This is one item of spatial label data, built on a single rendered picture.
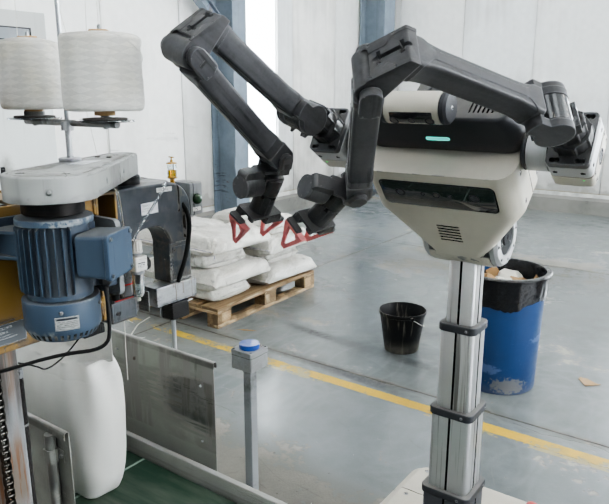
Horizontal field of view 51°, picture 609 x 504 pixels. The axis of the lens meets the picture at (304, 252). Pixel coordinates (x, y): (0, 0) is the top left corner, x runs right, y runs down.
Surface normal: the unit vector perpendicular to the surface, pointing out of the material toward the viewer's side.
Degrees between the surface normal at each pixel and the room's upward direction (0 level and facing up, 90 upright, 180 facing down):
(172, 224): 90
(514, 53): 90
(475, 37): 90
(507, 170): 40
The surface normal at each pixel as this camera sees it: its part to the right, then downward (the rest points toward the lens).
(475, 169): -0.38, -0.62
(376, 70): -0.61, -0.29
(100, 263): -0.21, 0.23
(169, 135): 0.81, 0.14
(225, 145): -0.58, 0.19
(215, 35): 0.67, 0.44
